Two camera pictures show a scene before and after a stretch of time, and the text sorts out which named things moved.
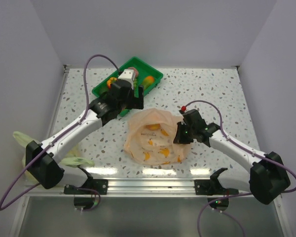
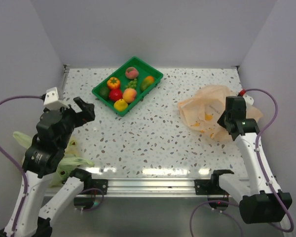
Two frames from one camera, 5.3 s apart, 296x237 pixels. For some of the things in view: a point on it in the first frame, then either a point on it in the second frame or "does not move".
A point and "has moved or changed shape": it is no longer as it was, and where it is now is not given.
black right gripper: (179, 138) to (221, 120)
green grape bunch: (135, 83) does not move
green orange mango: (148, 81) does not move
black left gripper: (139, 100) to (87, 109)
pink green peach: (136, 71) does not move
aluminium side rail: (66, 68) does not move
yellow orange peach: (154, 127) has moved or changed shape
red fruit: (109, 81) does not move
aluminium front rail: (146, 188) does not move
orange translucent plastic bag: (150, 137) to (202, 111)
